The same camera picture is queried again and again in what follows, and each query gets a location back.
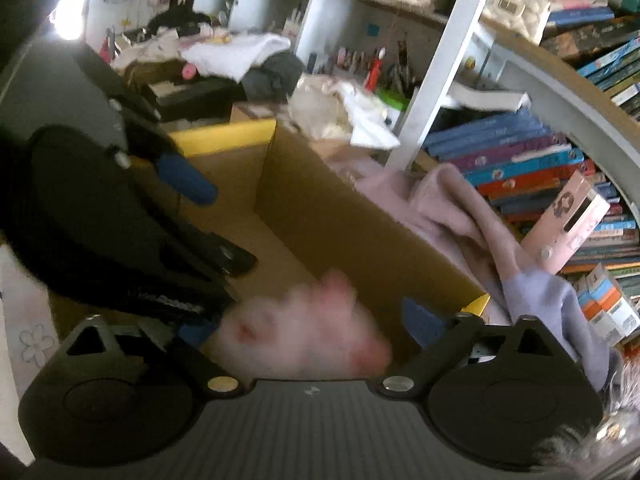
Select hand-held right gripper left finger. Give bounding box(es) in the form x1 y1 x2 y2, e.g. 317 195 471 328
60 312 251 402

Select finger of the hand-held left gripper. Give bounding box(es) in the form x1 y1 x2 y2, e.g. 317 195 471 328
170 224 259 278
75 46 219 207

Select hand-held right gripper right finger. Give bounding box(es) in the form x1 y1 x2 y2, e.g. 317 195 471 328
367 297 576 403

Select pink plush toy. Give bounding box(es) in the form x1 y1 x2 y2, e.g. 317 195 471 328
207 270 393 381

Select cardboard box with yellow flaps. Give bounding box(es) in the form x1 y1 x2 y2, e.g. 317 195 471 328
47 119 493 381

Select flat black box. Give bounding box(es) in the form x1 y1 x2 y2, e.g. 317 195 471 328
149 79 249 122

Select pink and purple knit cloth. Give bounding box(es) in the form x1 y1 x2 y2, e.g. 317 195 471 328
325 157 623 393

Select pink printed desk mat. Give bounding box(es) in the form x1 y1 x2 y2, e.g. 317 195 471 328
0 242 63 461

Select dark grey cloth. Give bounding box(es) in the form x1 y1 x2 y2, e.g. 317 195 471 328
242 52 307 105

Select white crumpled cloth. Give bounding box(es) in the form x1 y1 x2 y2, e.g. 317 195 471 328
289 74 402 150

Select pink case with round knob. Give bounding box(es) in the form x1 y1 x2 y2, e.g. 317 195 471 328
520 170 612 276

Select orange and white carton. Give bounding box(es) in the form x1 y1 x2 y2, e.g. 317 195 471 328
572 264 640 347

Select row of colourful books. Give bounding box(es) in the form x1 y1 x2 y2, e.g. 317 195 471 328
540 0 640 121
422 107 640 286

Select white bookshelf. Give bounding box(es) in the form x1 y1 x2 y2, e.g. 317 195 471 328
190 0 640 221

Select white quilted handbag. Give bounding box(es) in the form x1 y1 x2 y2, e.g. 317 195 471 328
482 0 552 45

